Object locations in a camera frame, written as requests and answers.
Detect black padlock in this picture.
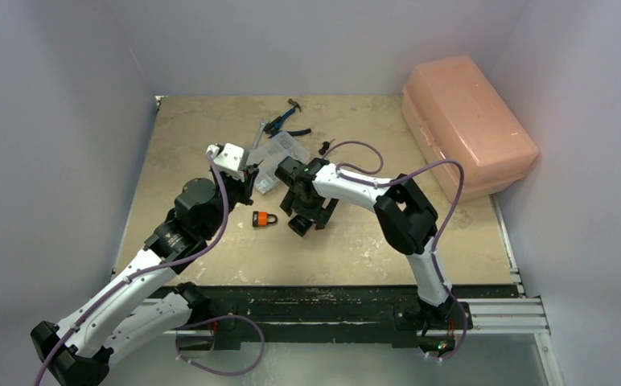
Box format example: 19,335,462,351
287,215,313,237

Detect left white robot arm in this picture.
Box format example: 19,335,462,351
31,164,259,385

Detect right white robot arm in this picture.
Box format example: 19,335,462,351
275,156,471,331

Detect orange padlock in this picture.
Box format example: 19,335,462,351
252,211,278,228

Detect clear plastic screw box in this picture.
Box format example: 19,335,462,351
247,132,310,195

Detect silver wrench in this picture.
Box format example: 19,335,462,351
251,119,269,150

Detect small hammer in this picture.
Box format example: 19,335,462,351
287,98,302,112

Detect pink plastic storage box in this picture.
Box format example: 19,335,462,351
401,55,539,202

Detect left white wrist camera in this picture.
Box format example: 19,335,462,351
206,143,249,182

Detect blue handled pliers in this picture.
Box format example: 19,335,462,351
262,105,313,138

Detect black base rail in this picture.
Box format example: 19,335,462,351
145,283,520,351

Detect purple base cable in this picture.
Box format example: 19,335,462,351
175,312,266,377

